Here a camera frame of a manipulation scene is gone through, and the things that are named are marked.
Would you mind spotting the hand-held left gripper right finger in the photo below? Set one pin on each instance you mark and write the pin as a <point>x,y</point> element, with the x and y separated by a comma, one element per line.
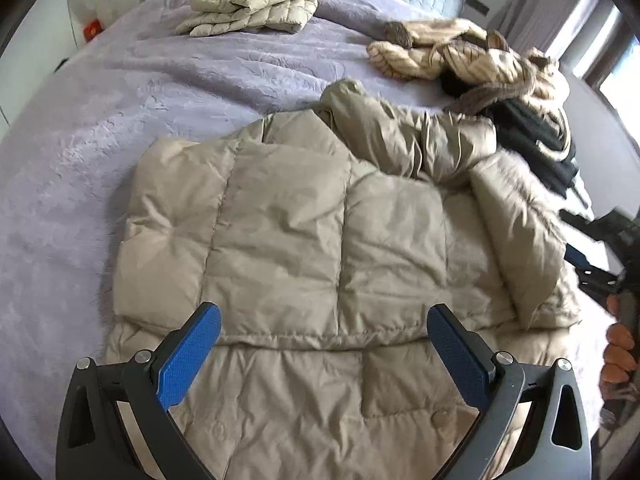
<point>457,355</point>

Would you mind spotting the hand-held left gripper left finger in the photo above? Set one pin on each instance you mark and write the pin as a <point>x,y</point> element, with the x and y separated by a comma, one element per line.
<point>192,355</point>

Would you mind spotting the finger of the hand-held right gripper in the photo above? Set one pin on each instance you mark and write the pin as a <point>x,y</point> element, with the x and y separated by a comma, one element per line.
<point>580,220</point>
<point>577,256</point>

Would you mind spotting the beige puffer jacket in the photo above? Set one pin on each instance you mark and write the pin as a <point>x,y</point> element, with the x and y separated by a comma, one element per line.
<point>310,240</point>

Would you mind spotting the person's right hand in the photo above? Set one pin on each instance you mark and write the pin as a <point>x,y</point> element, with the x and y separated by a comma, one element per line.
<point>620,345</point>

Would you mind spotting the black fleece garment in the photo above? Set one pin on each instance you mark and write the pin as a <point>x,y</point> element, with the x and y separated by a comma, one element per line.
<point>535,135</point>

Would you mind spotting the window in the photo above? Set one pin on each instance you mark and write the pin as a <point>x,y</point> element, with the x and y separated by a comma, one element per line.
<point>617,75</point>

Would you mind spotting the cream striped fur-trimmed garment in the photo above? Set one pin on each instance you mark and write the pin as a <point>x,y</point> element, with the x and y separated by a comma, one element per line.
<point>480,57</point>

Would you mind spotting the grey curtain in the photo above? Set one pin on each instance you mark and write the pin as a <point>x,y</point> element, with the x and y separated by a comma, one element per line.
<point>545,5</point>

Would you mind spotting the purple plush blanket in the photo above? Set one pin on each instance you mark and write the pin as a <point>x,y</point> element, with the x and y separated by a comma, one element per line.
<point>110,130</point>

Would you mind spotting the small orange object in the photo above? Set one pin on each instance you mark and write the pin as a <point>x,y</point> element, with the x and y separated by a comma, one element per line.
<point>93,30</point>

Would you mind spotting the folded cream puffer jacket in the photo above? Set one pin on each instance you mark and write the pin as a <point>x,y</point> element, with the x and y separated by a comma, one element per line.
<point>255,7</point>

